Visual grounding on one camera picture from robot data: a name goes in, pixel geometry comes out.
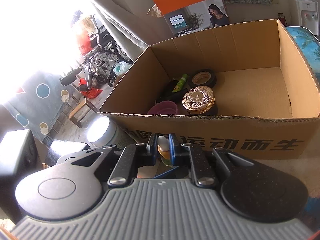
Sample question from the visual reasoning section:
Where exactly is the white round air purifier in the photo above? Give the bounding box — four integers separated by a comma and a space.
86, 116, 135, 149

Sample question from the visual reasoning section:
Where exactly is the orange Philips box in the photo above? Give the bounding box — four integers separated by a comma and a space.
153, 0, 230, 37

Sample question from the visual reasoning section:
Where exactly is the white water dispenser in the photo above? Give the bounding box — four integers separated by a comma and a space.
289, 0, 319, 36

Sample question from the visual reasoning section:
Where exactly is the black tape roll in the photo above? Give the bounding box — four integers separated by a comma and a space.
188, 69, 217, 88

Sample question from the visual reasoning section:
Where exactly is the red thermos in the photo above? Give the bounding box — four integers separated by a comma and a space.
278, 12, 287, 26

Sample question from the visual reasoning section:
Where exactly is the grey curtain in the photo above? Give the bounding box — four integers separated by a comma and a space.
90, 0, 172, 61

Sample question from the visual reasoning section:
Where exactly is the black pouch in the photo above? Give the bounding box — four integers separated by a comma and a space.
155, 80, 190, 103

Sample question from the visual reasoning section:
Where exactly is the gold lid black jar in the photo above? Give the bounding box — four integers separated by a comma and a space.
182, 86, 218, 115

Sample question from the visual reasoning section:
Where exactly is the purple scalloped dish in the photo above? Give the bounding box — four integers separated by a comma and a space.
147, 101, 178, 115

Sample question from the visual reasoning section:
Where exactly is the blue polka dot cloth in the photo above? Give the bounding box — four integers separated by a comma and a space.
4, 73, 75, 142

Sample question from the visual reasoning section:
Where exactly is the small green tube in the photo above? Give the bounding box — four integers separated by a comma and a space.
172, 74, 188, 93

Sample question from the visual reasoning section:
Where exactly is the wheelchair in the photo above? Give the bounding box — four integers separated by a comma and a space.
60, 11, 133, 92

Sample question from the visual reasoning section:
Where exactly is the brown cardboard box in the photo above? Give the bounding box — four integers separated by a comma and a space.
100, 20, 319, 159

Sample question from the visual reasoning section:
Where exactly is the wooden stool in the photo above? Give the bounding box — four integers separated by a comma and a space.
69, 98, 97, 128

